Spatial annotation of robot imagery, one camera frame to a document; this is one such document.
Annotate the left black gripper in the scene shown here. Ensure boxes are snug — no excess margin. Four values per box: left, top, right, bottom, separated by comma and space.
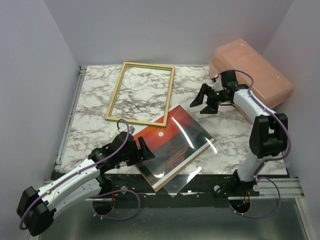
117, 137, 155, 167

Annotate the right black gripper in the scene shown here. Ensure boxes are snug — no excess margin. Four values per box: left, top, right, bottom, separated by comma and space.
189, 83, 229, 115

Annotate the clear acrylic sheet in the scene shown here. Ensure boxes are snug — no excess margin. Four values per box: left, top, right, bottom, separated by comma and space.
139, 117, 218, 197

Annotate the sunset photo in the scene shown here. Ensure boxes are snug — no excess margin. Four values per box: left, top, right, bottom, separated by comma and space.
131, 104, 216, 193

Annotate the green wooden picture frame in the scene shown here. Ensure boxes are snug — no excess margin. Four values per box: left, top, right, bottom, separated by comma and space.
105, 61, 175, 128

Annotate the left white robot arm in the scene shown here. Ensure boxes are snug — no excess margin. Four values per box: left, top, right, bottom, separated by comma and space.
16, 131, 155, 236

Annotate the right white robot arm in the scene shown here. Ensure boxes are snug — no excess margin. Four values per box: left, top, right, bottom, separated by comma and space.
189, 69, 291, 197

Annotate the pink plastic storage box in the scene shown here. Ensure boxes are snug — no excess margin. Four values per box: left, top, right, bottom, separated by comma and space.
209, 39, 294, 109

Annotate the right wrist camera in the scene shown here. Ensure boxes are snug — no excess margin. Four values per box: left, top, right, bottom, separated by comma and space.
211, 70, 238, 89

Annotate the aluminium rail frame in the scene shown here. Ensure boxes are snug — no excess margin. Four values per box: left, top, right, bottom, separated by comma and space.
27, 65, 88, 240

